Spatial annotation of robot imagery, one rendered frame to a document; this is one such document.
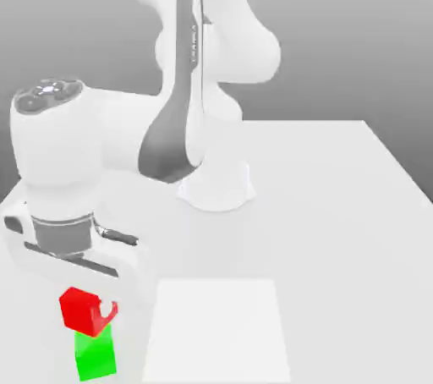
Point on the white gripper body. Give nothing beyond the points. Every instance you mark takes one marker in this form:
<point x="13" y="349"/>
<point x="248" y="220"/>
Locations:
<point x="128" y="264"/>

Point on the small red cube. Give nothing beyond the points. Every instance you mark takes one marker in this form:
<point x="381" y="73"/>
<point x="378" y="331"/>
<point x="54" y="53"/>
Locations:
<point x="78" y="311"/>

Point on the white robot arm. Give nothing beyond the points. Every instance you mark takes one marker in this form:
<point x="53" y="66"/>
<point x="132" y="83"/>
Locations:
<point x="57" y="140"/>

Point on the small green cube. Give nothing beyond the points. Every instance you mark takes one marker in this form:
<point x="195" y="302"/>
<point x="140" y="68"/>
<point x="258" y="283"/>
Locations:
<point x="95" y="358"/>

